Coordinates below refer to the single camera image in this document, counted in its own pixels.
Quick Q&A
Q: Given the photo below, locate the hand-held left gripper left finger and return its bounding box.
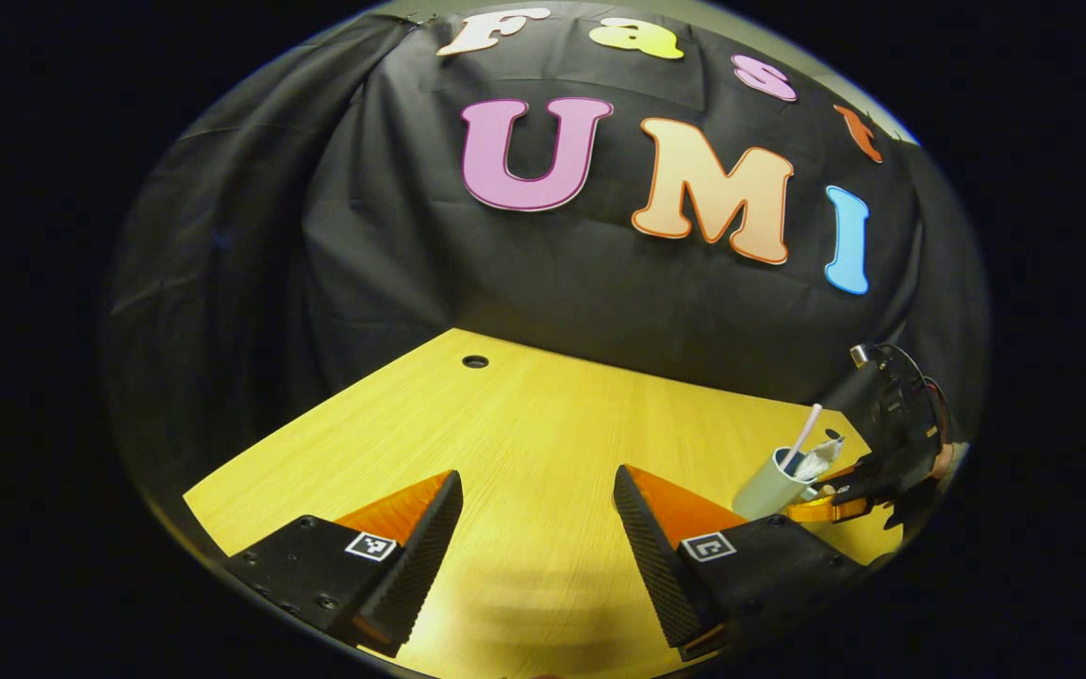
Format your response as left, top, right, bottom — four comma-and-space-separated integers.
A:
225, 470, 465, 658

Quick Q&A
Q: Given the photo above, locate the white pink toothbrush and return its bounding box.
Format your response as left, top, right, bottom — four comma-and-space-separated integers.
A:
779, 404, 824, 472

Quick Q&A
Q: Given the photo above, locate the pale green cup wooden handle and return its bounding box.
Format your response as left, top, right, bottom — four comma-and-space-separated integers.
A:
732, 447, 822, 522

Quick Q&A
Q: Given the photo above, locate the wooden desktop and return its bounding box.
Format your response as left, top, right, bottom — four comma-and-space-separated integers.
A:
183, 327, 904, 679

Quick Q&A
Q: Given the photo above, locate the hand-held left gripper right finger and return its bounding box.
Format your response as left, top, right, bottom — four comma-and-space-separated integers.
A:
612, 464, 869, 661

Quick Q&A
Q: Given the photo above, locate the black backdrop cloth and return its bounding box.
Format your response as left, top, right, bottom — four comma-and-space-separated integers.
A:
100, 0, 992, 529

